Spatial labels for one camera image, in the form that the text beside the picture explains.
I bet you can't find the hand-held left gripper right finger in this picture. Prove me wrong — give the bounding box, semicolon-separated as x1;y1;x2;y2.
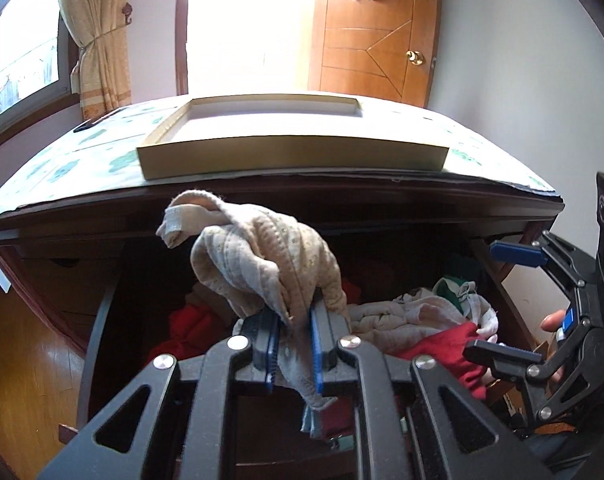
309;300;557;480

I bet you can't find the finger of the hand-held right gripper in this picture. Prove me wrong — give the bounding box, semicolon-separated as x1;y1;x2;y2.
463;337;558;422
489;230;600;291

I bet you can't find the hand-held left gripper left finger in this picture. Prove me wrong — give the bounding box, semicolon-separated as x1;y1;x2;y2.
34;309;283;480

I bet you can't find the green white underwear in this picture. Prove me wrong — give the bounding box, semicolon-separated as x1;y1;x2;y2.
432;275;478;307

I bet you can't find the bright orange sock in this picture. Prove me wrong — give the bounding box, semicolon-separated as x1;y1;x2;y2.
339;279;363;307

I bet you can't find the beige knit underwear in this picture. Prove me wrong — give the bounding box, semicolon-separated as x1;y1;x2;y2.
156;189;351;436

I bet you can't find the beige cardboard tray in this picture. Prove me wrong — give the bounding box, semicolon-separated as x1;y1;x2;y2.
136;94;450;181

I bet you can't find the person's right hand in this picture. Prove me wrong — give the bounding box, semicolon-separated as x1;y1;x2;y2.
540;310;568;385

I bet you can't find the wooden door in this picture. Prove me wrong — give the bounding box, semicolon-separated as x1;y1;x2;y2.
307;0;443;108

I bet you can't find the cloud print tablecloth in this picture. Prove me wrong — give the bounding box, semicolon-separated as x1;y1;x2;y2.
0;95;565;223

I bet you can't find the black smartphone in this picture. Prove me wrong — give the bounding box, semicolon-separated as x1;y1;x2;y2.
73;117;114;133

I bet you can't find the beige patterned curtain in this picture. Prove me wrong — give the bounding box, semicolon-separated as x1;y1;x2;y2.
56;0;133;121

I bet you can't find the window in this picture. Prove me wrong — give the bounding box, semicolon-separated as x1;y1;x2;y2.
0;0;80;141

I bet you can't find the wooden door frame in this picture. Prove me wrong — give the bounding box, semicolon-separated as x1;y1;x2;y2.
176;0;191;97

